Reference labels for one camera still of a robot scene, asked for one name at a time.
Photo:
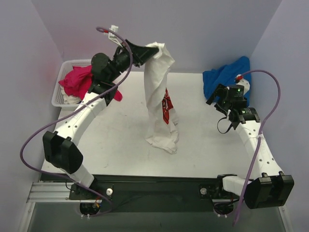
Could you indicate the blue t-shirt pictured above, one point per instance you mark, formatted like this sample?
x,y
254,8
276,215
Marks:
x,y
224,75

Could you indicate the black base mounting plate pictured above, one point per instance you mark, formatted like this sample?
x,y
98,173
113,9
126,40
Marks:
x,y
153,194

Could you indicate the red pink t-shirt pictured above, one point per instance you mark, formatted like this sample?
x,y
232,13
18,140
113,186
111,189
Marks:
x,y
77,82

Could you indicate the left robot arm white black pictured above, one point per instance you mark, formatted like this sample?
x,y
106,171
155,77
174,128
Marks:
x,y
60,146

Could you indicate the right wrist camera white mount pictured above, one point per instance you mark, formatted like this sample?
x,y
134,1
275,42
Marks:
x,y
239,80

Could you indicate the white plastic laundry basket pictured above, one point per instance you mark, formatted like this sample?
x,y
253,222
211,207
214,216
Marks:
x,y
66,67

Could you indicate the white t-shirt red print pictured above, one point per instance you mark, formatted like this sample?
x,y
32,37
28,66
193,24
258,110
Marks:
x,y
162,128

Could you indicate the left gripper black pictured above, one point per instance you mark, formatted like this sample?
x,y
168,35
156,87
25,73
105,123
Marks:
x,y
134,54

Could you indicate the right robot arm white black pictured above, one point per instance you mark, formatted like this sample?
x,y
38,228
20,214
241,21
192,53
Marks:
x,y
267,185

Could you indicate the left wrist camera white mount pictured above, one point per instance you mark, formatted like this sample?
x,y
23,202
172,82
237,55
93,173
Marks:
x,y
113,37

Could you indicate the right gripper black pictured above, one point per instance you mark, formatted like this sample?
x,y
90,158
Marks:
x,y
219,94

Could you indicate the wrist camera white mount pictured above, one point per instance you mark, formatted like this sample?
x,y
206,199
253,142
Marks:
x,y
239,80
113,37

